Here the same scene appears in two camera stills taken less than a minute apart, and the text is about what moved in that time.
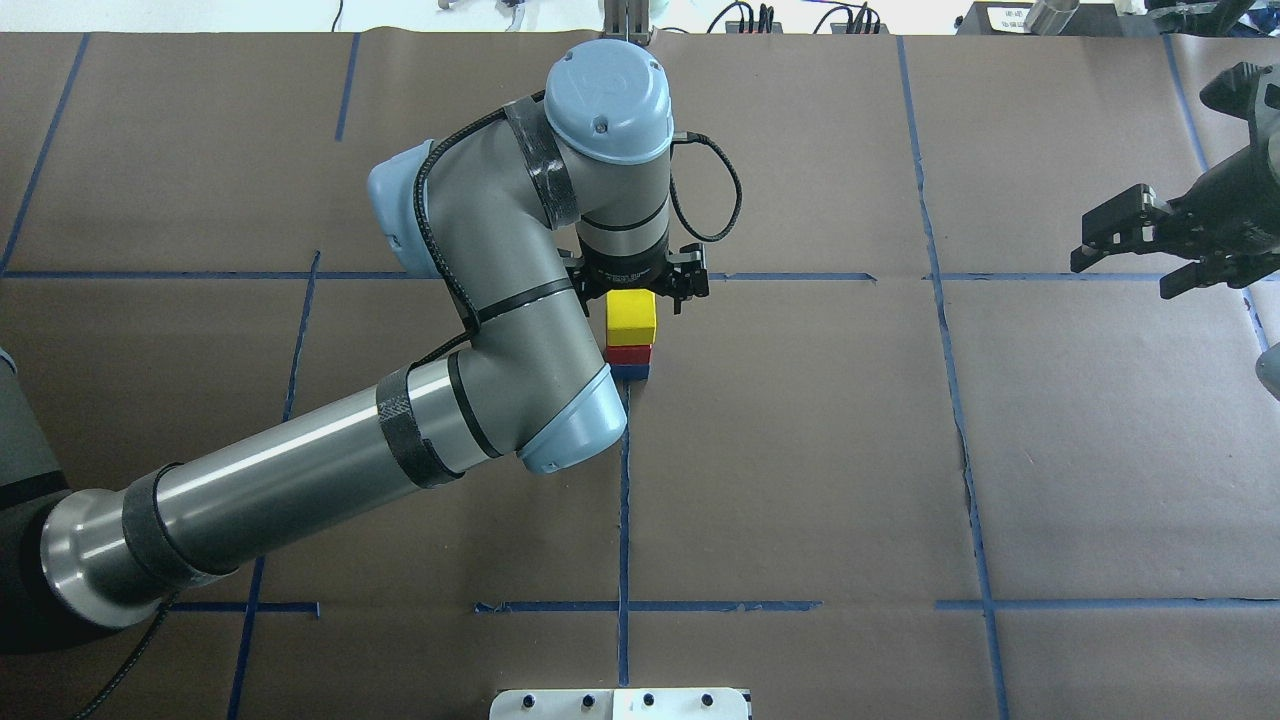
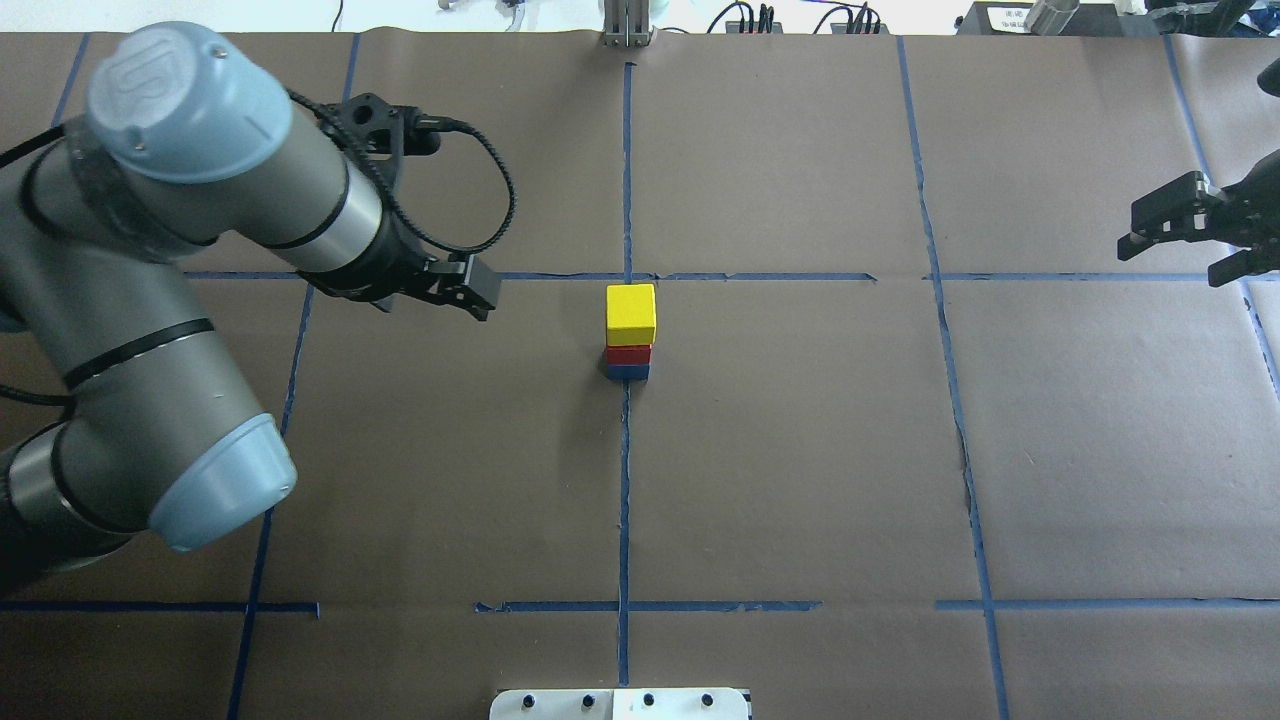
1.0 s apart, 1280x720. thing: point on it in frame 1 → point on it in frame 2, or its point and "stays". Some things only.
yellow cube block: (631, 317) stays
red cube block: (628, 354) stays
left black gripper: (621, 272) → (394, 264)
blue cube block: (624, 372) stays
